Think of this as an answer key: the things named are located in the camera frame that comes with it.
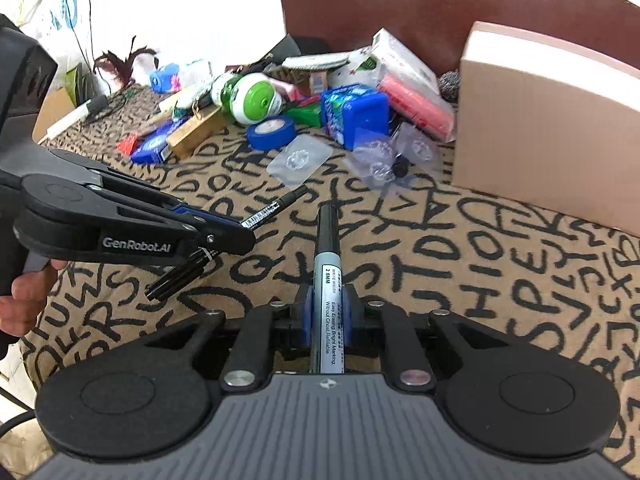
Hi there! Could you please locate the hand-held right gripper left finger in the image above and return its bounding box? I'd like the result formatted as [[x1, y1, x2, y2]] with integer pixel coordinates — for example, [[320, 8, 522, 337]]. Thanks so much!
[[144, 286, 314, 393]]

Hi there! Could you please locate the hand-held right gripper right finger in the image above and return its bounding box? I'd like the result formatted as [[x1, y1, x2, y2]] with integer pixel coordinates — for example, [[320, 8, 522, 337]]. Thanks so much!
[[344, 285, 509, 393]]

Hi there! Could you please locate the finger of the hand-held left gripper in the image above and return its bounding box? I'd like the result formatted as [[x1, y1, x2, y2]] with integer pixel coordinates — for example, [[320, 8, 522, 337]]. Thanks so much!
[[94, 187, 257, 256], [37, 148, 242, 229]]

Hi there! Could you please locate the grey whiteboard marker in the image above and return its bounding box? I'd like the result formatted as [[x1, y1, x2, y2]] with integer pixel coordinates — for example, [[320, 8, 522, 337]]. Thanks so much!
[[308, 203, 347, 374]]

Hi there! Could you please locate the thin black pen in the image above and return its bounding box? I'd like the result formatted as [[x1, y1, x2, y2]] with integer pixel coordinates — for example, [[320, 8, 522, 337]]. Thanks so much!
[[144, 185, 309, 302]]

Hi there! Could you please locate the beige cardboard box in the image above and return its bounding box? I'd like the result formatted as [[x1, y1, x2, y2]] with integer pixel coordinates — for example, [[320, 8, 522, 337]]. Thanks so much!
[[452, 20, 640, 239]]

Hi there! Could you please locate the green white round container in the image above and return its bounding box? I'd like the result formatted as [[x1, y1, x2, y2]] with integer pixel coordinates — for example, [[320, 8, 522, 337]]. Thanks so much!
[[210, 72, 286, 127]]

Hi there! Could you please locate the person's left hand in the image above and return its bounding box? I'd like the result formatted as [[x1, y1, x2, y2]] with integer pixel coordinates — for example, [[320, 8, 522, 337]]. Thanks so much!
[[0, 259, 69, 337]]

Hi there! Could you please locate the brown wooden block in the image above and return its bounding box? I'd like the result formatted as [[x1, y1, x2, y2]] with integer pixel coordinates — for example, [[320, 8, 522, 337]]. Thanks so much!
[[166, 107, 229, 159]]

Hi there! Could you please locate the blue paper packet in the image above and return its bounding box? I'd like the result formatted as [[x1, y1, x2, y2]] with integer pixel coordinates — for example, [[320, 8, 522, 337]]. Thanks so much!
[[130, 122, 176, 164]]

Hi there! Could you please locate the blue tape roll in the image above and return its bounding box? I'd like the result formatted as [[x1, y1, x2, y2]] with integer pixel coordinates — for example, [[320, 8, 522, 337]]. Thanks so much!
[[245, 114, 297, 151]]

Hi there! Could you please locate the white marker with black cap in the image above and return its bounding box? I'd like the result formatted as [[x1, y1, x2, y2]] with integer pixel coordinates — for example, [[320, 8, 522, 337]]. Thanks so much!
[[42, 97, 109, 141]]

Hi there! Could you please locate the small brown cardboard box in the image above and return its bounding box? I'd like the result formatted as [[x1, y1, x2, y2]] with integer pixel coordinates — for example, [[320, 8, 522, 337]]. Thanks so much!
[[32, 84, 76, 144]]

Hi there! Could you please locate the letter print blanket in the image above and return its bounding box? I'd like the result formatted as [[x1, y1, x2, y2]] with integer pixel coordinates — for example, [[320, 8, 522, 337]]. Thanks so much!
[[30, 85, 640, 466]]

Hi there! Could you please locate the white green tube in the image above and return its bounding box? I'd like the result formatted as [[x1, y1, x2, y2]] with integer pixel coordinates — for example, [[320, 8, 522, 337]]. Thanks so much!
[[158, 82, 216, 114]]

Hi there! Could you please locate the green small box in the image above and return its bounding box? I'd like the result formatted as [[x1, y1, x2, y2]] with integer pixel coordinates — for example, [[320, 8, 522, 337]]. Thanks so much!
[[287, 104, 324, 129]]

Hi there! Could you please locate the blue pink toy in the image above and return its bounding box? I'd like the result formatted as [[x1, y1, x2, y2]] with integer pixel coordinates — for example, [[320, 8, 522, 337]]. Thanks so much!
[[149, 63, 181, 94]]

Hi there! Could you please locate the dark red feather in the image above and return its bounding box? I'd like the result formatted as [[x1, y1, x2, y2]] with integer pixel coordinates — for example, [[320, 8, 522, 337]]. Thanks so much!
[[93, 34, 159, 91]]

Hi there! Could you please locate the blue plastic box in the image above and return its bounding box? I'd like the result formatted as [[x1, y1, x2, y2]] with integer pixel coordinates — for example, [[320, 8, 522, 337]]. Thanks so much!
[[319, 84, 391, 151]]

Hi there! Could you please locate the silver glitter pouch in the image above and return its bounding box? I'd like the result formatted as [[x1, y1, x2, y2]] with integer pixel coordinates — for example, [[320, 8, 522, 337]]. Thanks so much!
[[282, 52, 349, 71]]

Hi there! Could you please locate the black flat case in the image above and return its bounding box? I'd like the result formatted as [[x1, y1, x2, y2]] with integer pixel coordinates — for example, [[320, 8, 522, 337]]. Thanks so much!
[[259, 34, 334, 61]]

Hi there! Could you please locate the white star print card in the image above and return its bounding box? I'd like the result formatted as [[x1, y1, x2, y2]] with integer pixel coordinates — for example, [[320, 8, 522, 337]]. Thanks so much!
[[327, 47, 381, 89]]

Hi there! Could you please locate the white bag with blue print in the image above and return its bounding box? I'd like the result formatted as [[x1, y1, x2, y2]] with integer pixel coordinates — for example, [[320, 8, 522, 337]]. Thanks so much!
[[14, 0, 97, 62]]

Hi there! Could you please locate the pink packet in clear bag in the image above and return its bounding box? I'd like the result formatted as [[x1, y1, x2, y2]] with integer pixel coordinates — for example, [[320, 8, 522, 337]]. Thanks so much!
[[377, 73, 456, 142]]

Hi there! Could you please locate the steel wool scourer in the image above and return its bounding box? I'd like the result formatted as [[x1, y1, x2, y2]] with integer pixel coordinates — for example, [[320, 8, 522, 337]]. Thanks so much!
[[438, 70, 464, 104]]

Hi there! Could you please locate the white carton box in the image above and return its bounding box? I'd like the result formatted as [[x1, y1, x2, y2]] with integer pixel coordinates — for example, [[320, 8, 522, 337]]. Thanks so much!
[[370, 28, 441, 96]]

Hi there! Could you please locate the brown wooden headboard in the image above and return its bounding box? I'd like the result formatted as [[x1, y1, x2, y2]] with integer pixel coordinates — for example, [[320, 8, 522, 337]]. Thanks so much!
[[278, 0, 640, 92]]

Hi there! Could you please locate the black cable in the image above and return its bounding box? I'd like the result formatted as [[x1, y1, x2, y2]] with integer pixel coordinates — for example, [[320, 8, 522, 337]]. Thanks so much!
[[0, 406, 37, 434]]

